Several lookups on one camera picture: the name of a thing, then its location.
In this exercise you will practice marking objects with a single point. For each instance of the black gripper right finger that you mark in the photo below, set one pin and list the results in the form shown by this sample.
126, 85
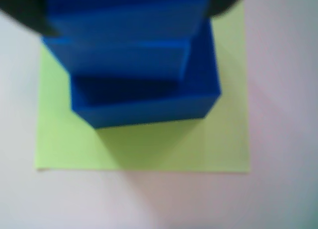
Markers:
221, 1

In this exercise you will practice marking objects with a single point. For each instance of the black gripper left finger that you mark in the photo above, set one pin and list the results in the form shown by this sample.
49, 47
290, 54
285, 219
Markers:
24, 8

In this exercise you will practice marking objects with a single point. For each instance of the small blue cube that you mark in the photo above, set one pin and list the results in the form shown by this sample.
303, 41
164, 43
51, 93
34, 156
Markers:
124, 13

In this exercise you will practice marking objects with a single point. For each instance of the large blue cube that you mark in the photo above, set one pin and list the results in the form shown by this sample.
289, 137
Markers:
149, 112

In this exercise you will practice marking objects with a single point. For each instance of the green paper square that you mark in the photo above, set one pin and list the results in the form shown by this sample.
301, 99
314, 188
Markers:
62, 144

